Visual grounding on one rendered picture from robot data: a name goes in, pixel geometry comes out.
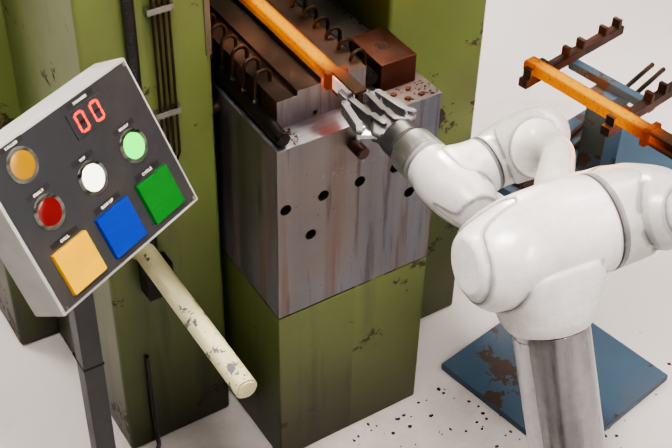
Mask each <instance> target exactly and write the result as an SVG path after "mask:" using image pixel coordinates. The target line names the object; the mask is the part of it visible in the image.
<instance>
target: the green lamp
mask: <svg viewBox="0 0 672 448"><path fill-rule="evenodd" d="M123 145H124V150H125V153H126V154H127V155H128V156H129V157H130V158H132V159H138V158H140V157H141V156H142V155H143V153H144V150H145V143H144V140H143V138H142V136H141V135H140V134H138V133H136V132H131V133H129V134H127V135H126V137H125V139H124V143H123Z"/></svg>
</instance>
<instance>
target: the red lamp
mask: <svg viewBox="0 0 672 448"><path fill-rule="evenodd" d="M38 215H39V218H40V220H41V222H42V223H43V224H45V225H47V226H54V225H56V224H58V223H59V221H60V220H61V217H62V207H61V205H60V203H59V202H58V201H57V200H56V199H54V198H51V197H48V198H45V199H43V200H42V201H41V203H40V204H39V207H38Z"/></svg>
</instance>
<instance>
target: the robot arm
mask: <svg viewBox="0 0 672 448"><path fill-rule="evenodd" d="M332 89H333V90H334V91H335V92H336V93H337V94H338V98H339V99H340V100H341V101H342V102H341V114H342V116H343V117H344V119H345V120H346V122H347V123H348V125H349V126H350V128H351V129H352V131H353V132H354V134H355V136H356V142H358V143H361V142H362V141H363V139H371V140H372V141H373V142H375V143H377V144H379V145H380V147H381V148H382V150H383V151H384V152H385V153H386V154H387V155H388V156H389V157H390V158H391V162H392V165H393V166H394V168H395V169H396V170H397V171H399V172H400V173H401V174H402V175H403V176H404V177H405V179H406V180H407V181H408V182H409V183H411V184H412V186H413V187H414V190H415V192H416V194H417V195H418V196H419V197H420V199H421V200H422V201H423V202H424V203H425V204H426V205H427V206H428V207H429V208H430V209H431V210H432V211H434V212H435V213H436V214H437V215H439V216H440V217H441V218H443V219H444V220H446V221H447V222H449V223H450V224H452V225H454V226H456V227H458V228H460V229H459V231H458V232H457V235H456V237H455V239H454V241H453V244H452V249H451V263H452V269H453V273H454V276H455V279H456V282H457V284H458V286H459V288H460V289H461V291H462V292H463V293H464V294H465V296H466V297H467V298H468V299H469V300H470V301H471V302H472V303H473V304H475V305H476V306H478V307H479V308H481V309H484V310H486V311H489V312H495V313H496V315H497V318H498V320H499V322H500V323H501V324H502V325H503V327H504V328H505V329H506V330H507V331H508V332H509V333H510V334H511V335H513V337H512V339H513V346H514V353H515V359H516V366H517V373H518V380H519V387H520V394H521V401H522V407H523V414H524V421H525V428H526V435H527V438H528V444H529V448H606V442H605V434H604V426H603V418H602V410H601V402H600V394H599V386H598V378H597V370H596V361H595V353H594V345H593V337H592V329H591V324H592V322H593V320H594V318H595V316H596V314H597V312H598V308H599V301H600V298H601V294H602V291H603V287H604V284H605V281H606V276H607V273H610V272H612V271H615V270H617V269H620V268H622V267H625V266H627V265H630V264H632V263H635V262H637V261H639V260H642V259H644V258H647V257H649V256H652V255H653V254H655V252H656V251H657V250H664V251H668V250H672V170H671V169H669V168H666V167H663V166H658V165H651V164H640V163H619V164H613V165H603V166H597V167H594V168H590V169H587V170H583V171H578V172H575V160H576V156H575V150H574V147H573V145H572V143H571V142H570V137H571V132H570V127H569V123H568V121H567V119H566V118H565V117H564V115H563V114H562V113H560V112H559V111H558V110H556V109H555V108H552V107H549V106H535V107H530V108H526V109H523V110H520V111H518V112H516V113H513V114H511V115H509V116H507V117H505V118H503V119H501V120H499V121H498V122H496V123H494V124H492V125H491V126H489V127H487V128H486V129H484V130H483V131H482V132H481V133H479V134H478V135H476V136H475V137H473V138H471V139H469V140H467V141H464V142H461V143H457V144H451V145H447V146H446V145H445V144H444V143H443V142H441V141H440V140H439V139H437V138H436V137H435V136H434V135H433V134H432V133H431V132H430V131H429V130H427V129H424V128H419V127H418V126H417V125H416V124H415V123H414V122H415V121H416V109H414V108H411V107H408V106H406V105H404V104H403V103H401V102H399V101H398V100H396V99H395V98H393V97H392V96H390V95H389V94H387V93H385V92H384V91H382V90H381V89H375V91H371V90H367V91H366V92H365V93H364V95H363V101H364V105H365V104H366V106H368V107H369V108H370V109H371V110H372V111H373V112H374V113H373V112H371V111H370V110H369V109H368V108H367V107H365V106H364V105H363V104H362V103H360V102H359V101H358V100H357V99H356V98H355V95H354V93H352V92H351V91H350V90H349V89H348V88H347V87H346V86H345V85H344V84H343V83H342V82H340V81H339V80H338V79H337V78H336V77H335V76H334V75H333V76H332ZM381 97H382V99H381ZM360 120H361V121H362V122H364V123H365V124H366V125H367V126H368V128H369V130H370V131H371V132H369V131H367V129H366V128H365V126H363V125H362V122H361V121H360ZM532 179H535V180H534V185H533V186H530V187H528V188H525V189H522V190H519V191H517V192H514V193H512V194H509V195H507V196H505V197H502V198H500V199H498V200H497V193H496V192H497V191H498V190H500V189H502V188H504V187H506V186H508V185H511V184H514V183H516V184H520V183H523V182H526V181H529V180H532Z"/></svg>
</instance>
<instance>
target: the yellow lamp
mask: <svg viewBox="0 0 672 448"><path fill-rule="evenodd" d="M10 166H11V170H12V172H13V174H14V175H15V176H16V177H17V178H19V179H28V178H30V177H31V176H32V175H33V174H34V171H35V167H36V164H35V160H34V158H33V156H32V155H31V154H30V153H29V152H27V151H25V150H20V151H17V152H16V153H15V154H14V155H13V156H12V158H11V162H10Z"/></svg>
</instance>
